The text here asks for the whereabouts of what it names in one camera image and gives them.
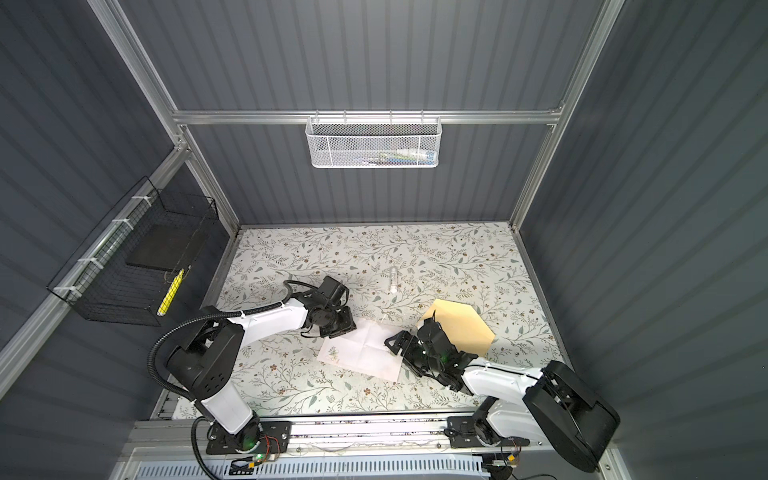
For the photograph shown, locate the black corrugated cable conduit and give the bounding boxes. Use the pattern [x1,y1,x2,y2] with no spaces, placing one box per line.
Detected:
[147,279,319,480]

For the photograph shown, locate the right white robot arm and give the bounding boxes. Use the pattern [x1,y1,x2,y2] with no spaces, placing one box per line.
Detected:
[384,318,620,473]

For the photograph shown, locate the floral table mat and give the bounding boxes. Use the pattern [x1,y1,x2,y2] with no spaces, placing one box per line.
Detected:
[208,222,563,416]

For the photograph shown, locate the white wire mesh basket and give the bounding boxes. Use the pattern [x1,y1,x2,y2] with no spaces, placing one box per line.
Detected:
[305,118,443,169]

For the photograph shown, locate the yellow marker pen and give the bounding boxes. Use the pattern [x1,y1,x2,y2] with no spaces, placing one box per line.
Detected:
[156,269,185,317]

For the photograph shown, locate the black wire basket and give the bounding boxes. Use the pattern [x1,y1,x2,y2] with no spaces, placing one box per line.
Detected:
[48,180,218,326]

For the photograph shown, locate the black foam pad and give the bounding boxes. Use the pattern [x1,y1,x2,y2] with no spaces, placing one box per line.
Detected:
[126,225,204,272]

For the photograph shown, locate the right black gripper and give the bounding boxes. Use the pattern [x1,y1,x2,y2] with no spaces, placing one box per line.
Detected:
[385,330,443,375]

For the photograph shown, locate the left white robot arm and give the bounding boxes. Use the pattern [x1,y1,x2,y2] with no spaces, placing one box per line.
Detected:
[165,277,356,436]

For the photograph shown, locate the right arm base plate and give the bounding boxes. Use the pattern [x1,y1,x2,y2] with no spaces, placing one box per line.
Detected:
[443,416,530,449]

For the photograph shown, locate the pens in white basket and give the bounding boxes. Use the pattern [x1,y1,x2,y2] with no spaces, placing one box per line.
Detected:
[356,148,438,167]

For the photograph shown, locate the white glue stick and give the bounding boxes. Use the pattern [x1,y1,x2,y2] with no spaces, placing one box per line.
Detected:
[389,268,399,295]

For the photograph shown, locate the tan paper envelope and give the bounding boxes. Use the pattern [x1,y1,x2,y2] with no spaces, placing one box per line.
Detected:
[416,299,495,357]

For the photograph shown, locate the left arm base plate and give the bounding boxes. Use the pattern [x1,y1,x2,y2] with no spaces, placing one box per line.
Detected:
[206,421,293,455]

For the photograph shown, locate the white vented cable tray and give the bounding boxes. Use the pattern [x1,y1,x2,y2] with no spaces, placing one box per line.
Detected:
[134,457,490,480]

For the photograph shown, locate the white paper letter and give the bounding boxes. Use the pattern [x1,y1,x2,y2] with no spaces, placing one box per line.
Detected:
[317,318,403,383]

